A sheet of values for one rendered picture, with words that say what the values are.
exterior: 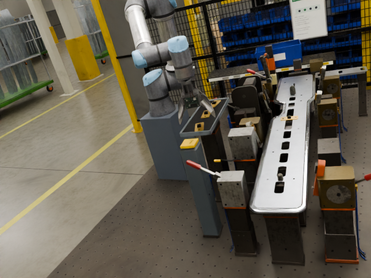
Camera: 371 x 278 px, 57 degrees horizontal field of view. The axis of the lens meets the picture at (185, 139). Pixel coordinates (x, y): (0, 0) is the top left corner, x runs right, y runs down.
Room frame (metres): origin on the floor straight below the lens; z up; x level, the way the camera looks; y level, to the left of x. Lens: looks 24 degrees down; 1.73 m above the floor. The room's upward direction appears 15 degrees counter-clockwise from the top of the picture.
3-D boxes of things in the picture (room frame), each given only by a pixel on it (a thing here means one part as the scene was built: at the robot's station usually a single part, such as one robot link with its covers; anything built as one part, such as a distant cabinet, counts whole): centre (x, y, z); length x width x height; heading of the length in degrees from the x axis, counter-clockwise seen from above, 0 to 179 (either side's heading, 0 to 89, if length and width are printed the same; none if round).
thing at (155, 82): (1.86, 0.07, 1.27); 0.13 x 0.12 x 0.14; 92
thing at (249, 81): (1.72, -0.38, 0.95); 0.18 x 0.13 x 0.49; 155
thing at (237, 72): (2.44, -0.72, 1.02); 0.90 x 0.22 x 0.03; 65
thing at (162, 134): (1.86, 0.08, 0.90); 0.20 x 0.20 x 0.40; 57
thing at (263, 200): (1.52, -0.52, 1.00); 1.38 x 0.22 x 0.02; 155
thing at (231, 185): (1.08, -0.11, 0.88); 0.12 x 0.07 x 0.36; 65
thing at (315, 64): (2.15, -0.95, 0.88); 0.08 x 0.08 x 0.36; 65
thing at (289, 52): (2.40, -0.80, 1.10); 0.30 x 0.17 x 0.13; 71
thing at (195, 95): (1.33, -0.07, 1.33); 0.09 x 0.08 x 0.12; 170
